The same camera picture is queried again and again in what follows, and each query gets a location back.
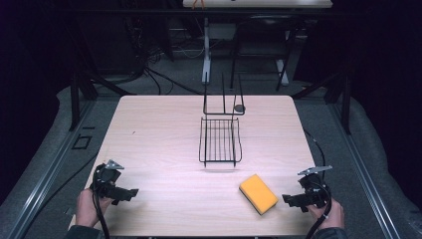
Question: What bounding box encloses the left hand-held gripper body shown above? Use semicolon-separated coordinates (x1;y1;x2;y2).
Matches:
91;159;125;200

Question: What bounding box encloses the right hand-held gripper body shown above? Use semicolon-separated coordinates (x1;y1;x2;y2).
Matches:
297;164;333;213

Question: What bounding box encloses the person's right hand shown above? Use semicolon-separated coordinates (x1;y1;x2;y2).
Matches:
306;197;346;231

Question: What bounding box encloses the person's left hand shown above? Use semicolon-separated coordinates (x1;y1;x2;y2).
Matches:
75;188;113;229

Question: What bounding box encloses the yellow sponge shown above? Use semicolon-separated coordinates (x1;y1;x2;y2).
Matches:
238;173;280;216

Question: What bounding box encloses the black metal stand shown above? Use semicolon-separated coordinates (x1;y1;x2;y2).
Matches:
67;64;137;132
291;64;353;135

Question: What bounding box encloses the black metal stool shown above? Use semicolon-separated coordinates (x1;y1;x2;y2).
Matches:
229;13;298;93

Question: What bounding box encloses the white desk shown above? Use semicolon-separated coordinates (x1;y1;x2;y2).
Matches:
181;0;333;85

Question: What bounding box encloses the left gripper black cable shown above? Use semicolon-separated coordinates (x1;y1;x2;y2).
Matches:
92;165;111;239

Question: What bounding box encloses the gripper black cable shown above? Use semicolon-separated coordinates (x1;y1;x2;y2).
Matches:
303;128;333;239
92;165;111;239

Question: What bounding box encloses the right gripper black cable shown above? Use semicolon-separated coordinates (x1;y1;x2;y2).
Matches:
303;128;333;239

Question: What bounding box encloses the black floor cable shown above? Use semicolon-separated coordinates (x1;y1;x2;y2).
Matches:
31;150;101;220

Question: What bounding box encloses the grey floor rail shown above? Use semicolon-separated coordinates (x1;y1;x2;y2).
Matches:
327;102;403;239
5;99;98;239

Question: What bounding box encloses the black wire rack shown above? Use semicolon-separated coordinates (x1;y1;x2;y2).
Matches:
197;71;247;168

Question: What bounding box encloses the bundle of floor cables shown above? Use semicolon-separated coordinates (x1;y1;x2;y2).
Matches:
127;19;207;98

